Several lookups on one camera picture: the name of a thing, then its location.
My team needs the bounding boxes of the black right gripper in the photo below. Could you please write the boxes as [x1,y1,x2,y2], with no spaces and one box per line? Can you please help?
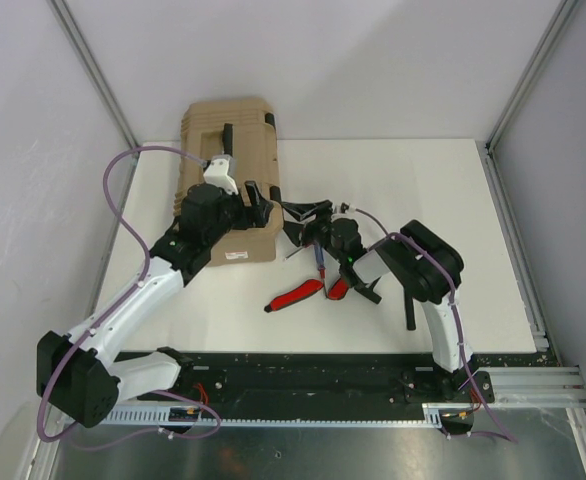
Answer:
[277,199,344,264]

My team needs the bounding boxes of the tan plastic tool box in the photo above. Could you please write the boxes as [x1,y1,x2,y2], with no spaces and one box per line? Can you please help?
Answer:
[173,96,283,266]

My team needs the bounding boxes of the black rubber mallet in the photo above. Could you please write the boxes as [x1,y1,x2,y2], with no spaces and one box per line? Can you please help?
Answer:
[356,279,382,305]

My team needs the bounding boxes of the black handled claw hammer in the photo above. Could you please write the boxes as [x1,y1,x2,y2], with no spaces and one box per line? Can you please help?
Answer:
[403,290,417,331]

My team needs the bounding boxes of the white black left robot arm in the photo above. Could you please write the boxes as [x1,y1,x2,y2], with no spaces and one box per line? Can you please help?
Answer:
[36,181,281,428]

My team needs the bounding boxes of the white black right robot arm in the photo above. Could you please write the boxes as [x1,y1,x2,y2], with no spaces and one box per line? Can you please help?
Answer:
[265,200,489,408]

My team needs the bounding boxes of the blue handled screwdriver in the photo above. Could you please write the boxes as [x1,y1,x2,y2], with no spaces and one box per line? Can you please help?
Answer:
[314,242,327,296]
[283,244,316,261]

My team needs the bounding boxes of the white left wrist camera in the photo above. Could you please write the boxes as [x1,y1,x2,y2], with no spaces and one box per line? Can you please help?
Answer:
[203,154,239,195]

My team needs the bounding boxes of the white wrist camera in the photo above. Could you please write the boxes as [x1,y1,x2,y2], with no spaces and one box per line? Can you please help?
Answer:
[203,154,239,195]
[339,202,359,214]

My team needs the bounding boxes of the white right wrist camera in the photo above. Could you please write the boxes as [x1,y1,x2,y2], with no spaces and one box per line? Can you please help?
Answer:
[339,202,359,214]

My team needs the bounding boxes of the red handled pliers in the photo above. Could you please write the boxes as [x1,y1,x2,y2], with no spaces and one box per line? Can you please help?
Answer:
[263,279,350,313]

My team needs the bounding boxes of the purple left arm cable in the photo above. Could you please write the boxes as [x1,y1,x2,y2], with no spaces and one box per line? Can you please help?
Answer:
[37,144,223,444]

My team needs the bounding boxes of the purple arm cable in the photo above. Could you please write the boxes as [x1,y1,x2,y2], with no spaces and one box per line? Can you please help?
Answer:
[340,200,519,444]
[37,144,223,444]

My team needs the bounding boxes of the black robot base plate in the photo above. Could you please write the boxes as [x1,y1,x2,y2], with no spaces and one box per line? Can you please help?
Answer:
[112,349,497,407]

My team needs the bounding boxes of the grey slotted cable duct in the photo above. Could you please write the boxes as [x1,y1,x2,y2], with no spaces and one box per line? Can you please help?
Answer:
[101,401,473,427]

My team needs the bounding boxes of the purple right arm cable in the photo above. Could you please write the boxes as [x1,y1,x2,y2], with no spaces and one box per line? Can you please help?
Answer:
[340,200,519,444]

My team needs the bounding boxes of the aluminium frame rail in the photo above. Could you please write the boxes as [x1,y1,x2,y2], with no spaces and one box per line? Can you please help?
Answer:
[484,367,586,408]

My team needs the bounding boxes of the left aluminium frame post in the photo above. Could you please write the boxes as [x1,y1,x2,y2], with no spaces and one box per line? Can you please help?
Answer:
[47,0,139,148]

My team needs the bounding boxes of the aluminium frame post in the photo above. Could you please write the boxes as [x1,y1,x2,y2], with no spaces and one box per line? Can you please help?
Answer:
[47,0,139,148]
[485,0,582,154]

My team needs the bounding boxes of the right aluminium frame post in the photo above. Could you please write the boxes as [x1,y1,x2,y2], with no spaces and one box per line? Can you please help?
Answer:
[485,0,582,154]

